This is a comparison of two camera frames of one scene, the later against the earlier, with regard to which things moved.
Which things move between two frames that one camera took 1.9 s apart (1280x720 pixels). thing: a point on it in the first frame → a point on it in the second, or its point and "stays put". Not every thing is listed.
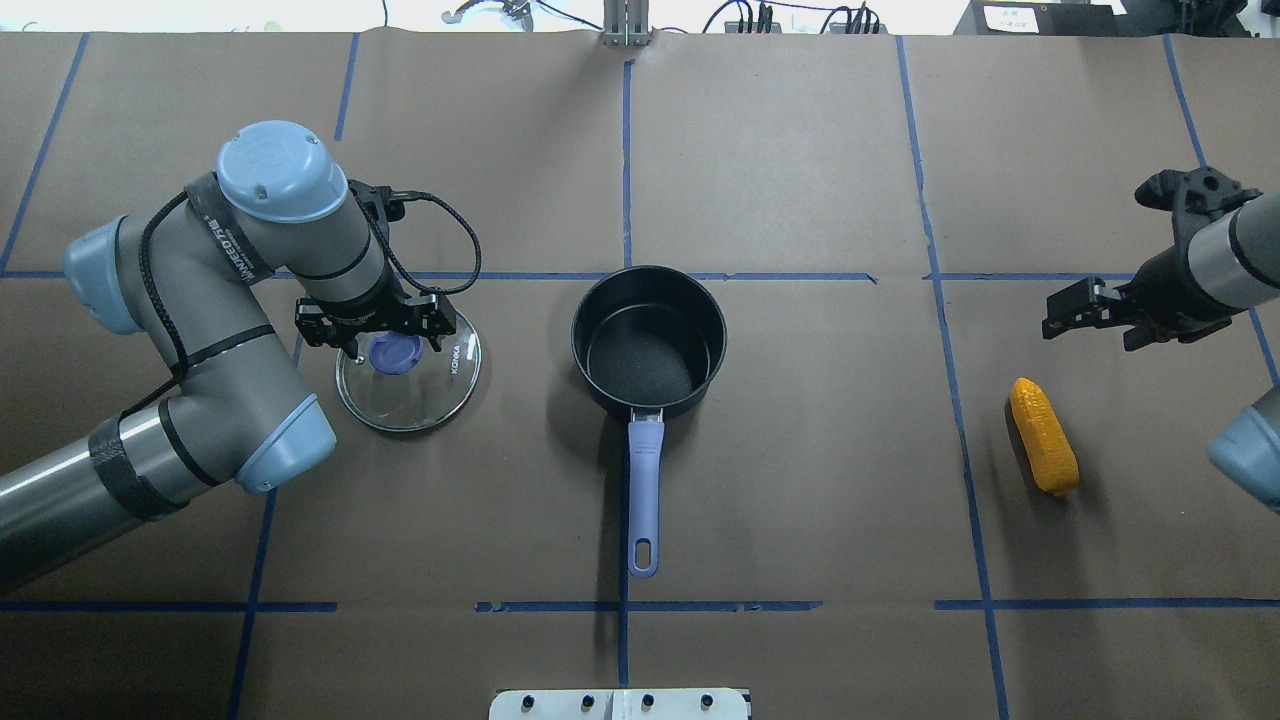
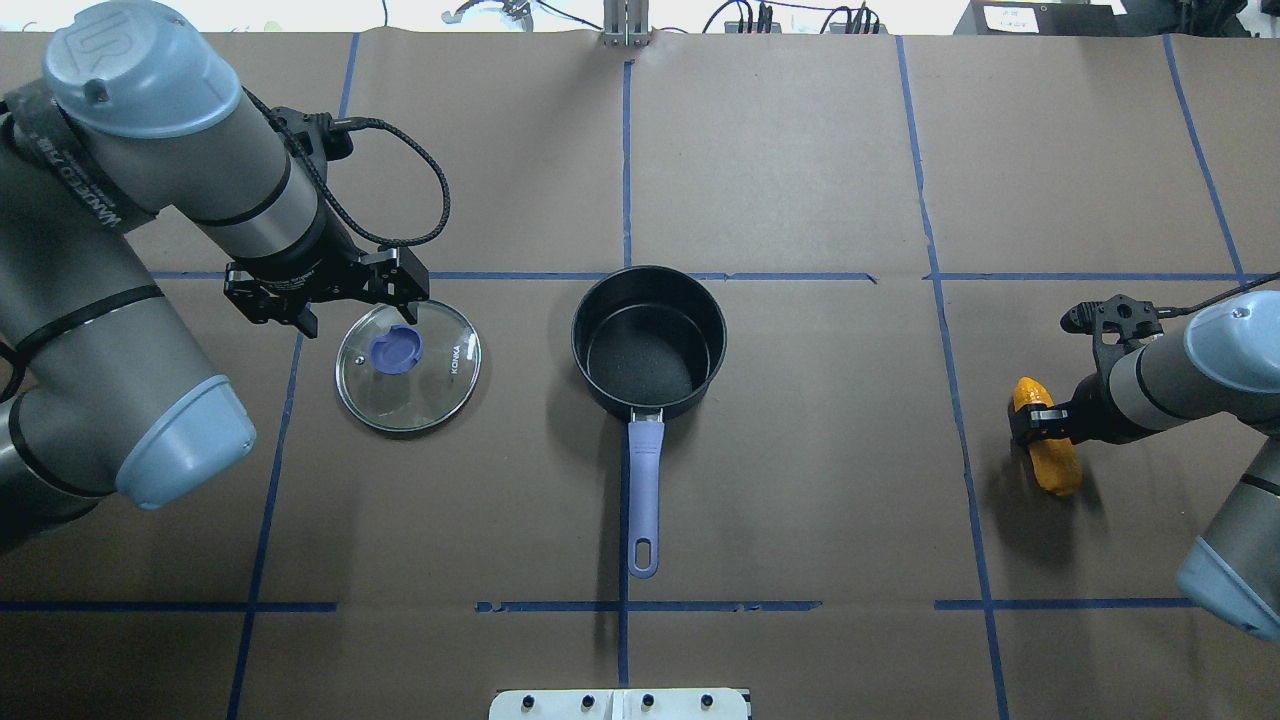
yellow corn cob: (1049, 445) stays put
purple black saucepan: (646, 342) stays put
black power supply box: (1042, 18) stays put
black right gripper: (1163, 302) → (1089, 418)
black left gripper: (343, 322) → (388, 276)
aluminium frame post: (626, 23) stays put
